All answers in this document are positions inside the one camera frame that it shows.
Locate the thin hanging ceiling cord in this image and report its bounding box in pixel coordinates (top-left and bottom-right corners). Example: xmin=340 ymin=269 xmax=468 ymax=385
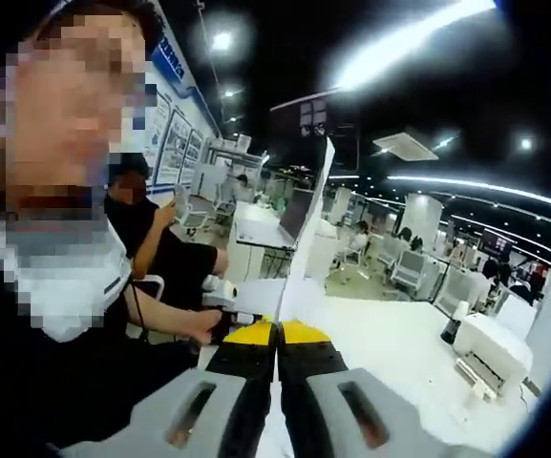
xmin=197 ymin=0 xmax=224 ymax=126

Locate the black device cable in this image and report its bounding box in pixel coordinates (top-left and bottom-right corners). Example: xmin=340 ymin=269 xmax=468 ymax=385
xmin=128 ymin=280 xmax=151 ymax=341

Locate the person's left hand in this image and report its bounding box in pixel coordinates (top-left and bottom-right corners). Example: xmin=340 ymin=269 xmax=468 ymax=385
xmin=180 ymin=308 xmax=224 ymax=345

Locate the blue wall banner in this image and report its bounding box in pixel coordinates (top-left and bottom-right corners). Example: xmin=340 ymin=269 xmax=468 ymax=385
xmin=149 ymin=9 xmax=223 ymax=139

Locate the white printer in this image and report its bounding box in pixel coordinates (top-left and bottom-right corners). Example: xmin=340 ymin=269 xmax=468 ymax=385
xmin=453 ymin=312 xmax=535 ymax=400

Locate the white storage shelf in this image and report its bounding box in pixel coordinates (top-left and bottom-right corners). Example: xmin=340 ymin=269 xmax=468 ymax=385
xmin=198 ymin=135 xmax=265 ymax=201

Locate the white mesh office chair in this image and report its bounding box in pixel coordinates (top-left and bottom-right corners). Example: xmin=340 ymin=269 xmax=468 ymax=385
xmin=391 ymin=249 xmax=430 ymax=288

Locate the white office desk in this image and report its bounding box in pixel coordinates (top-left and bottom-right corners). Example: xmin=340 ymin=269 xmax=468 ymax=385
xmin=229 ymin=199 xmax=301 ymax=287

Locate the wide ceiling light bar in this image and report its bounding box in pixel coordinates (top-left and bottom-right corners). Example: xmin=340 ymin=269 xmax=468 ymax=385
xmin=321 ymin=0 xmax=497 ymax=93

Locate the ceiling air conditioner unit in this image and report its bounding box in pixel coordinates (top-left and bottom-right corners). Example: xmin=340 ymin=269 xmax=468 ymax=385
xmin=372 ymin=128 xmax=441 ymax=163

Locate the white table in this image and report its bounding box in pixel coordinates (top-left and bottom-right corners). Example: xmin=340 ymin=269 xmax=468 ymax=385
xmin=197 ymin=294 xmax=544 ymax=454

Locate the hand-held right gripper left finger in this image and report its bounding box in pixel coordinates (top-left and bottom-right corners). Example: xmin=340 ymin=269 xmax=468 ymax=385
xmin=59 ymin=320 xmax=276 ymax=458

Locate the white chest-worn device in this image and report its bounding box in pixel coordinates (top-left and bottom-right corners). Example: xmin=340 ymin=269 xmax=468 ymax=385
xmin=31 ymin=228 xmax=134 ymax=344

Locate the dark computer monitor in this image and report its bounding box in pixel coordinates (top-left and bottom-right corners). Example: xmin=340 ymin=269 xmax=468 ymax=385
xmin=279 ymin=188 xmax=315 ymax=247

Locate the large dark hanging screen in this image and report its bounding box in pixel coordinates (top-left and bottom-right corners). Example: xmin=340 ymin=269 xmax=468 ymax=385
xmin=298 ymin=96 xmax=360 ymax=137

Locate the framed wall poster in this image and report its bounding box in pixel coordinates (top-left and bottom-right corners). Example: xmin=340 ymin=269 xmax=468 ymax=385
xmin=158 ymin=108 xmax=193 ymax=178

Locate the curved ceiling light strip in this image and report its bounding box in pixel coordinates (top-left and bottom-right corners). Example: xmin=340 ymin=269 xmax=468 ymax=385
xmin=386 ymin=173 xmax=551 ymax=217

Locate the white square pillar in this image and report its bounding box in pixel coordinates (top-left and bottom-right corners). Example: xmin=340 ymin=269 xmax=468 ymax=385
xmin=400 ymin=192 xmax=444 ymax=250

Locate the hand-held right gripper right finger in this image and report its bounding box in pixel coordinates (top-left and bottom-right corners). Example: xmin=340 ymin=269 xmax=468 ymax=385
xmin=279 ymin=320 xmax=495 ymax=458

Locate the small hanging screen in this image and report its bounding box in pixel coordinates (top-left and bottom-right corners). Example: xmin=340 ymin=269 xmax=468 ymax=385
xmin=479 ymin=228 xmax=516 ymax=260

